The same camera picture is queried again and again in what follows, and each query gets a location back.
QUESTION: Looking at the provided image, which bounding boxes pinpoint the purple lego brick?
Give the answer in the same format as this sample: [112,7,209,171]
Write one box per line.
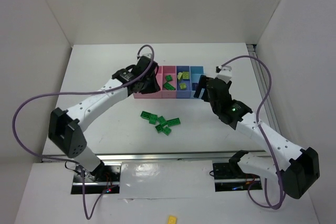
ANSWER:
[192,83,198,91]

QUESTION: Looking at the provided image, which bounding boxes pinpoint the green lego long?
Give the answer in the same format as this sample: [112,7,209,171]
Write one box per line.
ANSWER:
[140,111,157,120]
[163,82,175,91]
[167,118,181,127]

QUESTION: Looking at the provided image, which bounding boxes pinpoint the lime lego brick small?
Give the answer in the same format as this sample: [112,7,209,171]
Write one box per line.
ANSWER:
[179,82,187,90]

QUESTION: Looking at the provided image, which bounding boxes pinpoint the lime lego brick front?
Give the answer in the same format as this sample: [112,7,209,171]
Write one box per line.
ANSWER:
[182,71,190,80]

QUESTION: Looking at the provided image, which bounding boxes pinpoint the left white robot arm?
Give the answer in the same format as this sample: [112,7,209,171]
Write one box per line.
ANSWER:
[48,56,160,180]

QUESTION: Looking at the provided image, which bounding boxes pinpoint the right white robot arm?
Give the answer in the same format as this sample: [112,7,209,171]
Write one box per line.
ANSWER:
[194,75,320,199]

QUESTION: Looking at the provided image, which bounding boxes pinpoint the large pink bin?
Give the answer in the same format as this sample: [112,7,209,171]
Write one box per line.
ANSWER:
[133,66,163,99]

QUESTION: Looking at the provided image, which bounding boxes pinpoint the small pink bin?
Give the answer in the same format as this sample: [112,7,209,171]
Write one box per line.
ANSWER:
[162,66,177,99]

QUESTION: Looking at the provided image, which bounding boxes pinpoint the yellow lego brick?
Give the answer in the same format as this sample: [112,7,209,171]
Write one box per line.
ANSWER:
[167,215,177,224]

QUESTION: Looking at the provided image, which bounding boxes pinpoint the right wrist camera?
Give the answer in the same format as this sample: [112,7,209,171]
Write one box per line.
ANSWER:
[215,66,233,83]

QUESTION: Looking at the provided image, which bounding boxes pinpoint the aluminium rail front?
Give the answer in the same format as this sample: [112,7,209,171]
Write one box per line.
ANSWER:
[41,151,268,162]

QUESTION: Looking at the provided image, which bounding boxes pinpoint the aluminium rail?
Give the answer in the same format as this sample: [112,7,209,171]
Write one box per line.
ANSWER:
[246,44,281,133]
[41,151,268,162]

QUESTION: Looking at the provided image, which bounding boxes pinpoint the aluminium rail right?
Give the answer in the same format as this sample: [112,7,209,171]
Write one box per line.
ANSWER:
[246,44,281,133]

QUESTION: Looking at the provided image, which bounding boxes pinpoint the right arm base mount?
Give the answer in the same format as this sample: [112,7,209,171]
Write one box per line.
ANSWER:
[209,151,262,192]

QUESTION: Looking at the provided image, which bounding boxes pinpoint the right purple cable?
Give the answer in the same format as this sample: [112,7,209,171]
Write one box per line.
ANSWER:
[216,55,287,210]

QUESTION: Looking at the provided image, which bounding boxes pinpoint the purple cable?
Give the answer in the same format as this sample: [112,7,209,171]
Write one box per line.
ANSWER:
[216,55,287,210]
[12,45,155,220]

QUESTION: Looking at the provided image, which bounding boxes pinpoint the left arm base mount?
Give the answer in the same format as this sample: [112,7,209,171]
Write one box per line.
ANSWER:
[65,163,121,195]

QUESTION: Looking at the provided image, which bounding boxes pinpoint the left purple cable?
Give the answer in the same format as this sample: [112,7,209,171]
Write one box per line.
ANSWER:
[12,45,155,220]

